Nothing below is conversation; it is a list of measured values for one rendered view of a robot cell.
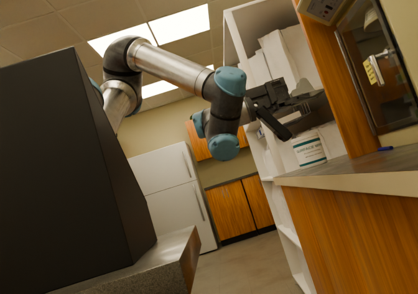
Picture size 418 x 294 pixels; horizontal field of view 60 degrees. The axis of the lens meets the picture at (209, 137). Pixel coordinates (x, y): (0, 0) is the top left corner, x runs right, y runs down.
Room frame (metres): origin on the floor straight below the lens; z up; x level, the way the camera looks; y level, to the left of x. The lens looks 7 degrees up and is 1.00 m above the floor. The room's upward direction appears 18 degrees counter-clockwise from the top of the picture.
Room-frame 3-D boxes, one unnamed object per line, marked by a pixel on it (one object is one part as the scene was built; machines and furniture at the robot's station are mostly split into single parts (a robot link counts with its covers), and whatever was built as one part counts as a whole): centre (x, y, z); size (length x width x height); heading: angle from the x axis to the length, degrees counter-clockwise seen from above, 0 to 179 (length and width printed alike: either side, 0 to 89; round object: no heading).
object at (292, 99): (0.96, -0.25, 1.15); 0.09 x 0.05 x 0.02; 86
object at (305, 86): (0.97, -0.29, 1.17); 0.09 x 0.03 x 0.06; 86
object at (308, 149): (1.73, -0.43, 1.02); 0.13 x 0.13 x 0.15
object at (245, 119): (0.99, -0.11, 1.17); 0.08 x 0.05 x 0.08; 179
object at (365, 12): (1.09, -0.54, 1.19); 0.30 x 0.01 x 0.40; 179
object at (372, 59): (0.99, -0.51, 1.17); 0.05 x 0.03 x 0.10; 89
